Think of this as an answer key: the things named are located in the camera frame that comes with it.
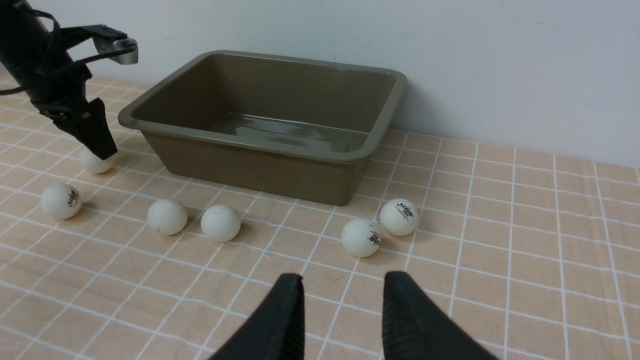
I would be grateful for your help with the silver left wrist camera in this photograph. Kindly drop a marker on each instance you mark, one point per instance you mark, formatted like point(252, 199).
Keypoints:
point(109, 43)

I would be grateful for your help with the white ball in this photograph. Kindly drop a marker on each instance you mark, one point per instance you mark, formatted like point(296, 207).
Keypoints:
point(60, 201)
point(399, 217)
point(94, 164)
point(220, 223)
point(361, 237)
point(167, 216)

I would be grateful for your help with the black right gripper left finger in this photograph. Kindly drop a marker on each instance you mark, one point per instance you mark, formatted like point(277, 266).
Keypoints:
point(276, 330)

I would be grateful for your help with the olive green plastic bin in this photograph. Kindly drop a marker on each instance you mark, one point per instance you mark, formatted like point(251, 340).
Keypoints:
point(288, 126)

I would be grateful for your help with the peach checked tablecloth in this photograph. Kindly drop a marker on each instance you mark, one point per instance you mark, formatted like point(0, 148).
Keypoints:
point(535, 255)

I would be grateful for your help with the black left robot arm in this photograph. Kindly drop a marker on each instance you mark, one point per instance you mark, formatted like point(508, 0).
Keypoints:
point(44, 70)

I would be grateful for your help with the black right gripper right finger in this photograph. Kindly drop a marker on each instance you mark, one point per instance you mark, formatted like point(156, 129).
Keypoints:
point(415, 328)

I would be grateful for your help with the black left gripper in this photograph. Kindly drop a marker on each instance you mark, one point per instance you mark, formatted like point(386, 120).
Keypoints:
point(63, 100)

